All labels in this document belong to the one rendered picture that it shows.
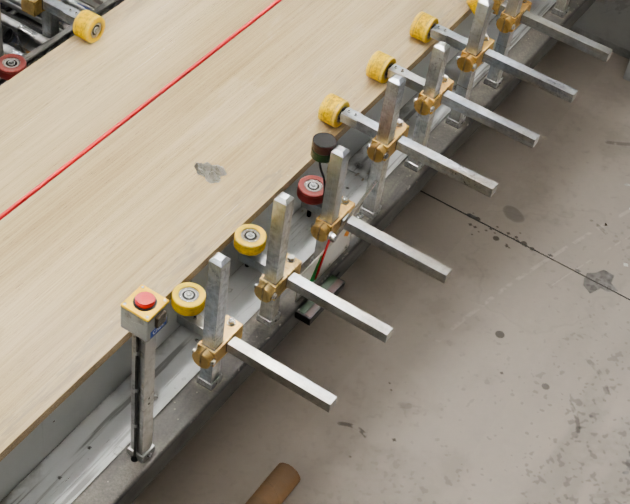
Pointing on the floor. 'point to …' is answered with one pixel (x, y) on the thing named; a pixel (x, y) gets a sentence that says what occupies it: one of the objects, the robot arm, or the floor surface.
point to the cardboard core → (276, 486)
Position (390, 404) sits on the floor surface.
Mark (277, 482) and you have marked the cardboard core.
